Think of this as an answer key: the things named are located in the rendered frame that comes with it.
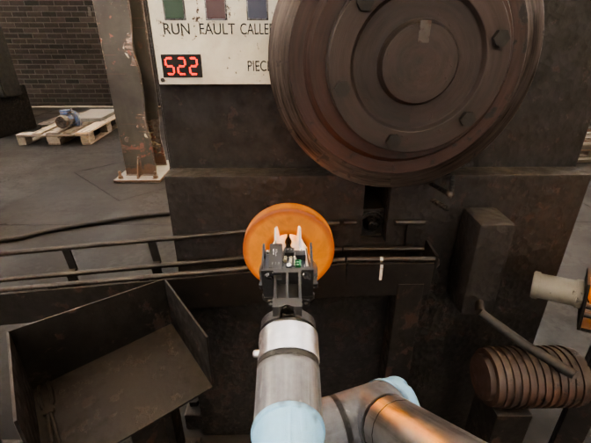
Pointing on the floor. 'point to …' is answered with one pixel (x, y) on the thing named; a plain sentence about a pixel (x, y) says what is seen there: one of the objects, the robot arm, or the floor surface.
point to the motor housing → (521, 389)
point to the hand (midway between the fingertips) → (288, 237)
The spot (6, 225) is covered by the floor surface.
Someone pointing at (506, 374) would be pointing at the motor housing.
